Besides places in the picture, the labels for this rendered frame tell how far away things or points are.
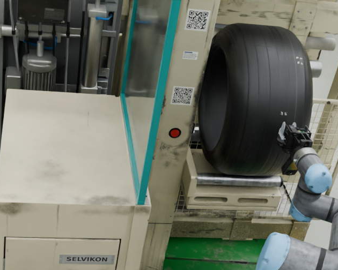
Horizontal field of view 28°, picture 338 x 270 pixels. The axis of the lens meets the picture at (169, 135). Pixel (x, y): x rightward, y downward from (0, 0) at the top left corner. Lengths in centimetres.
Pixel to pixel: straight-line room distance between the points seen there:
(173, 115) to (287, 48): 46
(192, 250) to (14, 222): 187
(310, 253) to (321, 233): 222
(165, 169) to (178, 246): 107
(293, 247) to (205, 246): 193
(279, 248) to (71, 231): 54
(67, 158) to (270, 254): 62
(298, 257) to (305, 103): 77
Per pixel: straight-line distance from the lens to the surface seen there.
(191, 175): 244
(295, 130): 215
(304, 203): 204
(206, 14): 222
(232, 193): 254
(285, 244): 168
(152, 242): 278
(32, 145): 194
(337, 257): 170
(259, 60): 228
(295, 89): 229
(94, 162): 189
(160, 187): 259
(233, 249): 361
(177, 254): 350
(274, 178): 258
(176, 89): 234
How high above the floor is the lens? 240
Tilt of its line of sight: 34 degrees down
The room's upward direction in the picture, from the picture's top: 11 degrees clockwise
